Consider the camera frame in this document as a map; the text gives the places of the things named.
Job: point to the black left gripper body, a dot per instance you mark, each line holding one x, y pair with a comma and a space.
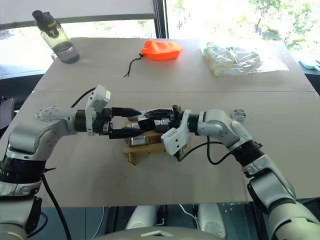
102, 123

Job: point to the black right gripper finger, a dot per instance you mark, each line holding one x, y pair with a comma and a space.
163, 128
157, 113

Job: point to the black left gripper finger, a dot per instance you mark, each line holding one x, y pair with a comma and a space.
125, 112
126, 132

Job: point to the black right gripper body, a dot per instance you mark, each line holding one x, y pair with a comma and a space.
176, 118

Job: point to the black compact camera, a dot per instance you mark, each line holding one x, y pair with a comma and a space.
146, 124

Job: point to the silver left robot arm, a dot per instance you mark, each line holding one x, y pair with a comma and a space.
30, 140

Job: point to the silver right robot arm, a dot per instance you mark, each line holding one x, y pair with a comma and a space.
270, 180

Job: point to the wooden block stand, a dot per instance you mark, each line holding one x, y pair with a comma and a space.
150, 150

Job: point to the small metal clip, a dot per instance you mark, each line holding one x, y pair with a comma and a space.
238, 114

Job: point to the clear plastic bag of items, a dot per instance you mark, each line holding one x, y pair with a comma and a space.
232, 60

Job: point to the white rounded robot leg shell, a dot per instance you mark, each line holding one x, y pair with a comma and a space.
142, 216
212, 220

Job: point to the clear bottle with black lid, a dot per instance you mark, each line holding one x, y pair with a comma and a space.
60, 42

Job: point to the grey rounded robot chest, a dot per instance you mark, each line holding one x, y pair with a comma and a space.
160, 233

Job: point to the grey roller blind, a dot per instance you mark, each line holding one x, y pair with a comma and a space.
75, 10

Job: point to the teal object on side table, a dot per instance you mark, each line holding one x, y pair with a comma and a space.
311, 64

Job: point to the silver compact camera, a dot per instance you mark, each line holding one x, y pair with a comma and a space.
137, 141

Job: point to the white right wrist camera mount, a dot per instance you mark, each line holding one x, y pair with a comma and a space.
175, 140

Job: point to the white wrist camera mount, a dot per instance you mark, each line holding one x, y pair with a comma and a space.
96, 105
175, 140

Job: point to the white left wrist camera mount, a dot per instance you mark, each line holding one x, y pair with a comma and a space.
96, 105

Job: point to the dark window frame post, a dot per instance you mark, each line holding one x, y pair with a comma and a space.
162, 17

